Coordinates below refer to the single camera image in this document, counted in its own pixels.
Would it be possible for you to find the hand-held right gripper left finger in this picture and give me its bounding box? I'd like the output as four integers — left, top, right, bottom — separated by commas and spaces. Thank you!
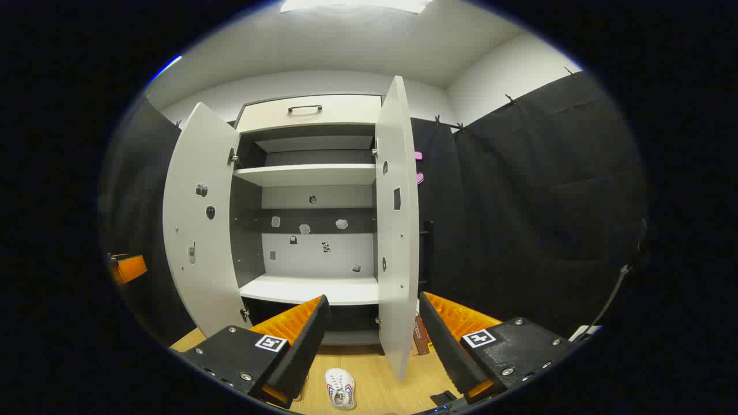
180, 295, 332, 410

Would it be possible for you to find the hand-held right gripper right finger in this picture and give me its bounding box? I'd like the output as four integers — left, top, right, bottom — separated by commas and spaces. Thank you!
418, 291, 577, 405

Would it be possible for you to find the white striped canvas shoe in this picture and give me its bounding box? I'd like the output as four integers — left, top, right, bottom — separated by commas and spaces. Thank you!
325, 368, 356, 410

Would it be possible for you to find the grey shoe cabinet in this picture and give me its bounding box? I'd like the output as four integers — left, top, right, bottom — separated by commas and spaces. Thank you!
231, 94, 384, 355

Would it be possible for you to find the grey cabinet door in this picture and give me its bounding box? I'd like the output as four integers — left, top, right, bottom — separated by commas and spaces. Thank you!
163, 102, 253, 338
375, 76, 420, 381

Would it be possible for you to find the cream cabinet drawer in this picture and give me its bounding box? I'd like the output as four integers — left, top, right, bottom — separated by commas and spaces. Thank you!
236, 95, 383, 133

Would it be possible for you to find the brown cardboard box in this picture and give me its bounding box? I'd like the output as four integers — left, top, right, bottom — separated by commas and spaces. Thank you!
412, 314, 431, 356

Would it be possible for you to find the black backdrop cloth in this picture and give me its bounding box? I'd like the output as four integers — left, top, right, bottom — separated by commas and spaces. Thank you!
99, 70, 651, 349

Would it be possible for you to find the narrow ceiling light strip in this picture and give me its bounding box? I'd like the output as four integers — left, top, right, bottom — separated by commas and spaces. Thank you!
151, 55, 183, 82

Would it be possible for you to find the large ceiling light panel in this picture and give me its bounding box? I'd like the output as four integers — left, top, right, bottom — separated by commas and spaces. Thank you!
280, 0, 434, 15

